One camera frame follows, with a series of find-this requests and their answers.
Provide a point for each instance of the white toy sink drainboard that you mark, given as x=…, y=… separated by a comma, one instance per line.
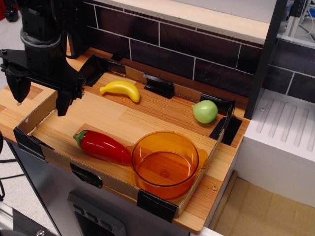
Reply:
x=277, y=152

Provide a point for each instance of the green plastic apple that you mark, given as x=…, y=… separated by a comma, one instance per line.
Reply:
x=205, y=111

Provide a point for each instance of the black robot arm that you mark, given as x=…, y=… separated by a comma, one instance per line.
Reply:
x=45, y=27

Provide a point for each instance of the orange transparent plastic pot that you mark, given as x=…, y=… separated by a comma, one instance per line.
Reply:
x=165, y=163

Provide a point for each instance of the grey toy oven front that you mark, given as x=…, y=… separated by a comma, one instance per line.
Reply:
x=93, y=221

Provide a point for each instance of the cardboard fence with black tape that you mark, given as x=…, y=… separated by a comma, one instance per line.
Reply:
x=163, y=106

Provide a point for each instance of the yellow plastic banana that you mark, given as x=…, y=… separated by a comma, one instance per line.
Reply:
x=122, y=87

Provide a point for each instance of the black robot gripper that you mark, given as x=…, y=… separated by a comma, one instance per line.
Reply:
x=44, y=63

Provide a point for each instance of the red plastic chili pepper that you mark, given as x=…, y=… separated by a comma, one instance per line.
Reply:
x=102, y=145

